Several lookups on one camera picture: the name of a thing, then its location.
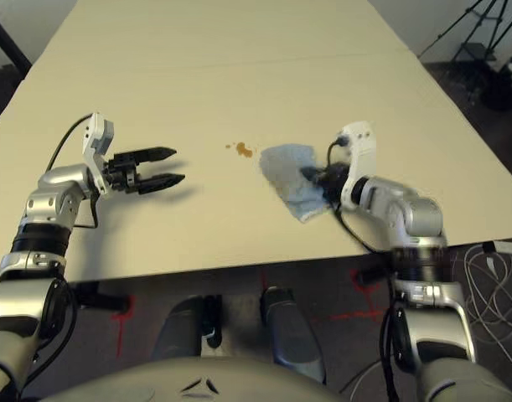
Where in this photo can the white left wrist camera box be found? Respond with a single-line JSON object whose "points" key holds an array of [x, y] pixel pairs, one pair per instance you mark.
{"points": [[97, 134]]}

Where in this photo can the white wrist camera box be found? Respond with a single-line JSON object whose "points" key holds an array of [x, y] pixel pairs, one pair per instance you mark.
{"points": [[97, 134], [362, 146]]}

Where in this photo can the grey robot leg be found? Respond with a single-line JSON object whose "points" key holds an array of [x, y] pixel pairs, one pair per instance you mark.
{"points": [[180, 331], [291, 335]]}

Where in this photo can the large brown liquid spill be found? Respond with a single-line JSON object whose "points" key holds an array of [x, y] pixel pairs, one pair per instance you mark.
{"points": [[241, 148]]}

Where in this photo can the grey left robot leg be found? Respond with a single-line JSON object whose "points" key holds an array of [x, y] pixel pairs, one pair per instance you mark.
{"points": [[180, 331]]}

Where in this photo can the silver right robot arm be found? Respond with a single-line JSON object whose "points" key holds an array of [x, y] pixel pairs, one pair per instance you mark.
{"points": [[423, 234]]}

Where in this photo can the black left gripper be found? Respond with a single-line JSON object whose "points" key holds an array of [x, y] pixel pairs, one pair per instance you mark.
{"points": [[122, 173]]}

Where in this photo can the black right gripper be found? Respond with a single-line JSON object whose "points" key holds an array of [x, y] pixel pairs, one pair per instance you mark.
{"points": [[334, 180]]}

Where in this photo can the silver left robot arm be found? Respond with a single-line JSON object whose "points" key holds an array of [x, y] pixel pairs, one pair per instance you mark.
{"points": [[21, 289]]}

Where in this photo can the black tripod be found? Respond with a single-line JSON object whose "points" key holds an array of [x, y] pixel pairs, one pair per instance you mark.
{"points": [[475, 50]]}

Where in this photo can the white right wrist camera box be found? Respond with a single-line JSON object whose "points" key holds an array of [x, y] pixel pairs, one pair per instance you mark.
{"points": [[362, 146]]}

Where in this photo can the red floor tape cross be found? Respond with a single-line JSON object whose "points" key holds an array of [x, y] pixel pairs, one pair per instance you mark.
{"points": [[370, 312]]}

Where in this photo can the grey robot torso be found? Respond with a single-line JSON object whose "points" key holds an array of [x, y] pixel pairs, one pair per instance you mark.
{"points": [[176, 381]]}

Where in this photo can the light blue terry rag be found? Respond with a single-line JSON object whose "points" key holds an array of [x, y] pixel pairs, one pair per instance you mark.
{"points": [[287, 171]]}

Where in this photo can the grey right robot leg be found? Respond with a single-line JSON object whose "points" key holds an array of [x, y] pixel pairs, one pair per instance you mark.
{"points": [[291, 335]]}

